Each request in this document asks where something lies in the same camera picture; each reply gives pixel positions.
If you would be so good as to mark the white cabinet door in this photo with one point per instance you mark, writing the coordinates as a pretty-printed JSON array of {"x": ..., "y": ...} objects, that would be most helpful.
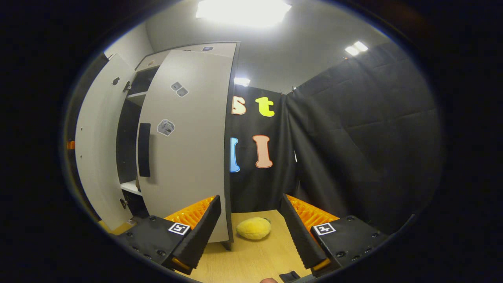
[
  {"x": 98, "y": 149},
  {"x": 192, "y": 157}
]

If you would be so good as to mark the metal door hinge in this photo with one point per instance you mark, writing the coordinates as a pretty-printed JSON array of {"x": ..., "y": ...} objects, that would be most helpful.
[
  {"x": 123, "y": 203},
  {"x": 127, "y": 86}
]

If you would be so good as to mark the white shoe cabinet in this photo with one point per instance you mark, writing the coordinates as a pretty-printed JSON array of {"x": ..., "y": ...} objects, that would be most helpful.
[{"x": 127, "y": 137}]

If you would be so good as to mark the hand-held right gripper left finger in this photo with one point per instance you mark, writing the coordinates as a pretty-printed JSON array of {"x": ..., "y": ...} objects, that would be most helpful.
[{"x": 202, "y": 232}]

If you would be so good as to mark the black backdrop cloth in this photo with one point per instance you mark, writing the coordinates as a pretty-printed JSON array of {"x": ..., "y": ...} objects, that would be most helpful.
[{"x": 373, "y": 137}]

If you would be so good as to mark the black table clip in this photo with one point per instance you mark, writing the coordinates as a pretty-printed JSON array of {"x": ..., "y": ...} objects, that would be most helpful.
[{"x": 290, "y": 276}]

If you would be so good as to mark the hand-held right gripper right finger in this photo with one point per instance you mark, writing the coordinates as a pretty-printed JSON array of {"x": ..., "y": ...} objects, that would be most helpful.
[{"x": 300, "y": 236}]

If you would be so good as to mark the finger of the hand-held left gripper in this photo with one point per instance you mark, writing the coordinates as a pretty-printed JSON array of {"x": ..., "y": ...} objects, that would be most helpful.
[{"x": 70, "y": 145}]

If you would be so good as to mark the yellow plush toy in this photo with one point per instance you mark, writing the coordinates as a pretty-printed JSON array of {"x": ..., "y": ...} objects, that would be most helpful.
[{"x": 253, "y": 228}]

